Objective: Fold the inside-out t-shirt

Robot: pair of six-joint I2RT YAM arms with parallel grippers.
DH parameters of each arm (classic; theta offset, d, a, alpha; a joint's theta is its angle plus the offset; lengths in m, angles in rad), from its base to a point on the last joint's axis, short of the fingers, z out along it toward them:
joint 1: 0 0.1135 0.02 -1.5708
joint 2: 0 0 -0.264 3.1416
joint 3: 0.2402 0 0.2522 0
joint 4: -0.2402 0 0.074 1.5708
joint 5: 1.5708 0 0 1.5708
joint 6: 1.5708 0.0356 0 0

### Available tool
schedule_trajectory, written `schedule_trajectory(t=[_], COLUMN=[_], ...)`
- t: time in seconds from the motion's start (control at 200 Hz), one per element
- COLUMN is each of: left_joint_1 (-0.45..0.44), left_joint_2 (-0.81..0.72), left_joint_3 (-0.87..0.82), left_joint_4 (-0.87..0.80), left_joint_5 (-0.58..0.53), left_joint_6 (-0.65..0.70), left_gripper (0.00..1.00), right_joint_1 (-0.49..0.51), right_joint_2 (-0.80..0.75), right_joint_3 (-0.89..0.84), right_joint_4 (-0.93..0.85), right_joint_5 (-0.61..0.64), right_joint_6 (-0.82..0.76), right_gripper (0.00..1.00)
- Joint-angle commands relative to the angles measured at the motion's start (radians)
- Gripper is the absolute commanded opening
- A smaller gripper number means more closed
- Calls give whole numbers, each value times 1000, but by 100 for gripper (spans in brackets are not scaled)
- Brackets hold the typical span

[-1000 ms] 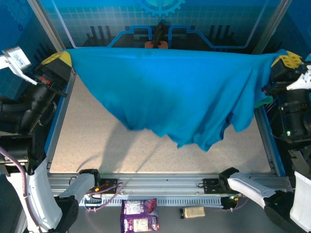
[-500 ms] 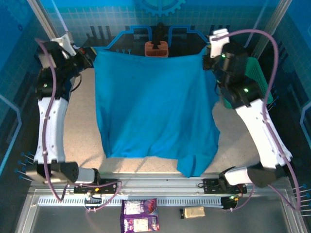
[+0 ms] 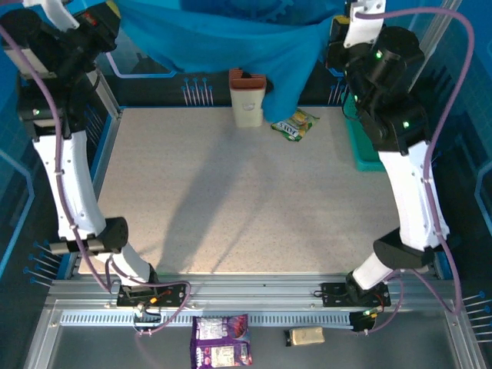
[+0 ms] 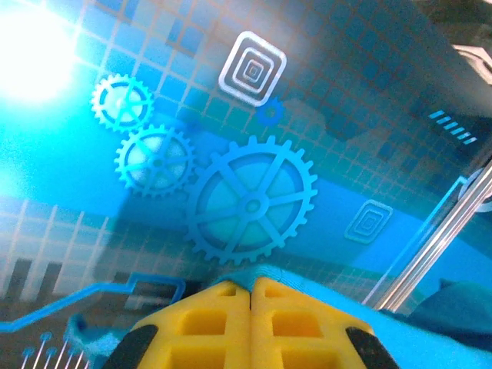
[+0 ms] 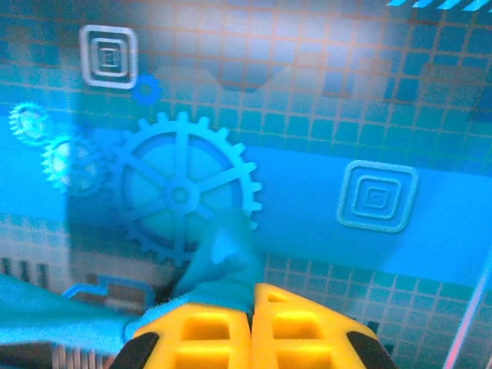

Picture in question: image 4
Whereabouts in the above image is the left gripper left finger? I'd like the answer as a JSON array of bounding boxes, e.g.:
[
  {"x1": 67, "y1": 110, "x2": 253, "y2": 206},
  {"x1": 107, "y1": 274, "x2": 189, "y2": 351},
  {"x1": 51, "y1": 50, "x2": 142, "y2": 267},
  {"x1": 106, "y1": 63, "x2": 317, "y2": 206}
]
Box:
[{"x1": 101, "y1": 280, "x2": 253, "y2": 369}]

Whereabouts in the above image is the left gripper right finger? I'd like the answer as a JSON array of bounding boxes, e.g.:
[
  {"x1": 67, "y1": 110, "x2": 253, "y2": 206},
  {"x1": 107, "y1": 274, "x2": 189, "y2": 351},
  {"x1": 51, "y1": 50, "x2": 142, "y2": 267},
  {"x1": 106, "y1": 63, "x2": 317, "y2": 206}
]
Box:
[{"x1": 249, "y1": 277, "x2": 401, "y2": 369}]

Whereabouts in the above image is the blue t-shirt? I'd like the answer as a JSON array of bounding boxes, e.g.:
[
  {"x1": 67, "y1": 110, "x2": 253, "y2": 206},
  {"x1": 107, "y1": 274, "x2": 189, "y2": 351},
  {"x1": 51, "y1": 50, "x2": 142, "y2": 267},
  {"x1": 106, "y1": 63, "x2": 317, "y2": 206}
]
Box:
[{"x1": 67, "y1": 264, "x2": 492, "y2": 369}]

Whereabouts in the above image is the aluminium frame post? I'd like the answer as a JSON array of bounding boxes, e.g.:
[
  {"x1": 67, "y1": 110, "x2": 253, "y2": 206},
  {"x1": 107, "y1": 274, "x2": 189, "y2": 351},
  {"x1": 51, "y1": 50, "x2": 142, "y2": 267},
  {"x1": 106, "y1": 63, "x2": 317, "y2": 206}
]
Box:
[{"x1": 363, "y1": 161, "x2": 492, "y2": 312}]

